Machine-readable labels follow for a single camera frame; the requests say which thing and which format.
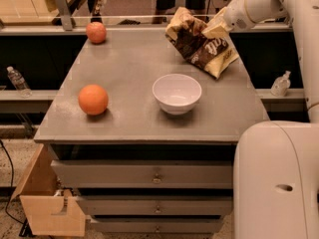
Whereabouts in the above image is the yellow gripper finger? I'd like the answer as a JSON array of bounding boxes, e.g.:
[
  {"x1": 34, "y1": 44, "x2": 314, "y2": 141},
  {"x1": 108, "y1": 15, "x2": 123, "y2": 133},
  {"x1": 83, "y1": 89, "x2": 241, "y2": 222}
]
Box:
[
  {"x1": 202, "y1": 18, "x2": 232, "y2": 39},
  {"x1": 212, "y1": 7, "x2": 226, "y2": 22}
]

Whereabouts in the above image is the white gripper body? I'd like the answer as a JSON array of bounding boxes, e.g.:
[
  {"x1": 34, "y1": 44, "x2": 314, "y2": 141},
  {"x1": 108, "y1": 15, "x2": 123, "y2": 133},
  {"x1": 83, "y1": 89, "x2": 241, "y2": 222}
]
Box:
[{"x1": 223, "y1": 0, "x2": 256, "y2": 31}]

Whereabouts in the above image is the brown chip bag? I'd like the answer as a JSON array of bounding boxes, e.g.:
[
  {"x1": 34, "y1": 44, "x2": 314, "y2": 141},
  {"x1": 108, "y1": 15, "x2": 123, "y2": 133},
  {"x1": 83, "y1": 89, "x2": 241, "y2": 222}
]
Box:
[{"x1": 165, "y1": 7, "x2": 239, "y2": 79}]

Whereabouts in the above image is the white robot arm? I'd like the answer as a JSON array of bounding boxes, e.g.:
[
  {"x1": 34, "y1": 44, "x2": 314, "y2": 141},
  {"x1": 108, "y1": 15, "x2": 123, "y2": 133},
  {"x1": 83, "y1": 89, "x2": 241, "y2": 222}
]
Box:
[{"x1": 208, "y1": 0, "x2": 319, "y2": 239}]

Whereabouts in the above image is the white bowl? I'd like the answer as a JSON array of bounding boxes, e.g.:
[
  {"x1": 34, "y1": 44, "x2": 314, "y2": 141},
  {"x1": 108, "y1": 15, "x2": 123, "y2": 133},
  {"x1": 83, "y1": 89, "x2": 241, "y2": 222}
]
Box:
[{"x1": 153, "y1": 74, "x2": 202, "y2": 116}]

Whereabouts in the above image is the far red apple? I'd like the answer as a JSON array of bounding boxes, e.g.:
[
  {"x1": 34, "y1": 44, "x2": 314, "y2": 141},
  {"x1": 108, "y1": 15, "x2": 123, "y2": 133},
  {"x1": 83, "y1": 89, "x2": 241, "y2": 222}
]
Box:
[{"x1": 86, "y1": 22, "x2": 107, "y2": 44}]

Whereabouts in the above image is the near orange fruit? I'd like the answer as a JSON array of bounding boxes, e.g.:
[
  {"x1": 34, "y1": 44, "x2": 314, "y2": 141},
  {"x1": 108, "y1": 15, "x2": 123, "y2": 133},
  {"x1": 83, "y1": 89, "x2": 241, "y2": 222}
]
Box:
[{"x1": 78, "y1": 85, "x2": 109, "y2": 116}]

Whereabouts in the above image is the grey drawer cabinet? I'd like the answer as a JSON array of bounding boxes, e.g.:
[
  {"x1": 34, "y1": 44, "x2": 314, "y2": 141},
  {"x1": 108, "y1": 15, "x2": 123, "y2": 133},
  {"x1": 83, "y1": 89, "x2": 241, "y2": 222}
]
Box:
[{"x1": 35, "y1": 28, "x2": 267, "y2": 234}]

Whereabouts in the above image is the clear plastic water bottle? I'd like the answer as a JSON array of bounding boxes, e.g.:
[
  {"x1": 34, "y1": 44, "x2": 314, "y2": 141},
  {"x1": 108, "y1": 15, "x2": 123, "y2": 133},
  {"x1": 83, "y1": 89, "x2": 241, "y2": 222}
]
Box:
[{"x1": 7, "y1": 67, "x2": 32, "y2": 98}]

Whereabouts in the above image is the left metal rail bracket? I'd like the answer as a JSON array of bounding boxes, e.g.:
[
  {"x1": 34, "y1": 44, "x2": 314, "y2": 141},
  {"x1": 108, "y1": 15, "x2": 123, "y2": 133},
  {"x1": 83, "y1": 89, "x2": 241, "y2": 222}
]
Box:
[{"x1": 54, "y1": 0, "x2": 73, "y2": 31}]

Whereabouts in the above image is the wooden box with handle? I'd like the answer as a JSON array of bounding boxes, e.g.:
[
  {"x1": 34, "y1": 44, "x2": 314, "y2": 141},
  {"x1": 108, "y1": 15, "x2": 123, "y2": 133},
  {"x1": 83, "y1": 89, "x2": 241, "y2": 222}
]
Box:
[{"x1": 11, "y1": 144, "x2": 86, "y2": 237}]

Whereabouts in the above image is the black floor cable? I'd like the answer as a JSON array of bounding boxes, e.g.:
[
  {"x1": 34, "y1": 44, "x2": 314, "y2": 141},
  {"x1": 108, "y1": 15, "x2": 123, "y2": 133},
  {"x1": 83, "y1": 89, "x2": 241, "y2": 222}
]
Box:
[{"x1": 0, "y1": 138, "x2": 26, "y2": 226}]

